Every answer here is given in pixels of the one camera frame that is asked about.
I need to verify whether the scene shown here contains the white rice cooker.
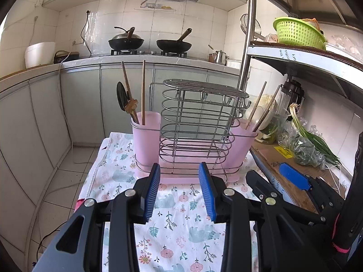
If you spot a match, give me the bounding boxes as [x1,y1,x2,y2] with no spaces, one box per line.
[25,42,56,69]

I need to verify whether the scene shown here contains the pink wire utensil holder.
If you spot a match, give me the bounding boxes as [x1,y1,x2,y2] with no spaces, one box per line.
[131,79,259,184]

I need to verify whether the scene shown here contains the floral table cloth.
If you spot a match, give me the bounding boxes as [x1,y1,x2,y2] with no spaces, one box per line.
[79,131,273,272]

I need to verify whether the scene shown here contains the grey base cabinets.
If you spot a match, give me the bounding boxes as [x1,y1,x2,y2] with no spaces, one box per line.
[0,55,250,261]

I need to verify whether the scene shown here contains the white tray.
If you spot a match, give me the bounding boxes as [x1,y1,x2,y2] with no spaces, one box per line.
[323,42,363,64]

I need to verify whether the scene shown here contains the wok lid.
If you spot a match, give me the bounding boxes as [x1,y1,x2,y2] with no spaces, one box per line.
[110,27,142,41]

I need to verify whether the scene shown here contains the white power cable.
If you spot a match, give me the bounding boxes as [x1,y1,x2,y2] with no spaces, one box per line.
[57,52,75,165]

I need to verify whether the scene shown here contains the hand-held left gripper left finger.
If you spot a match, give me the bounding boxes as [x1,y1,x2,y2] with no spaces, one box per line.
[32,163,161,272]

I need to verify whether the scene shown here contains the black wok with wooden handle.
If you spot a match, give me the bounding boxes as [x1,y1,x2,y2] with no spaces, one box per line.
[108,27,145,51]
[157,28,193,52]

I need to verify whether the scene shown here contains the cardboard sheet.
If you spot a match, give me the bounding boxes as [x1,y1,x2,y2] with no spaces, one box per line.
[251,140,348,213]

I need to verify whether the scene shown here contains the orange white plastic bag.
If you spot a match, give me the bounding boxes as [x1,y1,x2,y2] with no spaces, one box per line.
[301,18,322,33]

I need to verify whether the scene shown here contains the green onions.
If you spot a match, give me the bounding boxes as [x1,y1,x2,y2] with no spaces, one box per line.
[288,103,341,165]

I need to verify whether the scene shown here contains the black floor cable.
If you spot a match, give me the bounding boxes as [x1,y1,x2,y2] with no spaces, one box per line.
[37,221,71,264]

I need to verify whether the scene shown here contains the wooden flower-shaped utensil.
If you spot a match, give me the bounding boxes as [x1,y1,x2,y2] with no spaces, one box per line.
[125,91,140,125]

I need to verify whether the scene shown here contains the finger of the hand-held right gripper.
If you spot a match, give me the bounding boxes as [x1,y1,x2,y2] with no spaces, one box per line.
[245,170,326,227]
[279,162,345,213]

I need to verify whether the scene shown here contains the black wall cable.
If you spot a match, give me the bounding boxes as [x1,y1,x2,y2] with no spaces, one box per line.
[81,9,93,58]

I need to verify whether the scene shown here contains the green plastic basket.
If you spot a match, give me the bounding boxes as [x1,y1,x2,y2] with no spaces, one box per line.
[273,17,326,49]

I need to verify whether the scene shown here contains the stainless steel kettle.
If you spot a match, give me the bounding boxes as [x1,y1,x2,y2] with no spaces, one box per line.
[213,50,229,66]

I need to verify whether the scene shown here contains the clear wall shelf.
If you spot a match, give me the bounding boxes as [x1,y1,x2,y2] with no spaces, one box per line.
[133,0,176,12]

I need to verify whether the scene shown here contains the dark countertop appliance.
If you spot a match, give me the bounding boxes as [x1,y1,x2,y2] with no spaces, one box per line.
[54,50,80,63]

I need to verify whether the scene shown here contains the bagged napa cabbage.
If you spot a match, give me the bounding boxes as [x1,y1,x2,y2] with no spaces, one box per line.
[255,94,284,134]

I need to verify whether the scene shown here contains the metal skimmer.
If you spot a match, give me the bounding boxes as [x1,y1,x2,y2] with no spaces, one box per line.
[240,14,263,41]

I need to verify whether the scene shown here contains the dark wooden chopstick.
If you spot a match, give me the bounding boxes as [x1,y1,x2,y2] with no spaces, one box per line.
[141,60,146,126]
[121,61,139,124]

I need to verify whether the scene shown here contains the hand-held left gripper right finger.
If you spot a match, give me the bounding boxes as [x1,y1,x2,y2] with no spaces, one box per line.
[199,162,321,272]

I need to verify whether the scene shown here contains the black blender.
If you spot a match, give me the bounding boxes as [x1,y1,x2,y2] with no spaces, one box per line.
[279,80,305,114]

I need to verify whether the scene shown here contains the black spoon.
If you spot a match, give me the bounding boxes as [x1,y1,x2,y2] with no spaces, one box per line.
[116,81,139,124]

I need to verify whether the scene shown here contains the gas stove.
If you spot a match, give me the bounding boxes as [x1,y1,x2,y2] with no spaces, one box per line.
[110,49,188,57]

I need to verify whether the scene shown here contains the metal shelf rack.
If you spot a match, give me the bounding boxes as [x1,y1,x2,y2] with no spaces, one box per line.
[238,0,363,100]

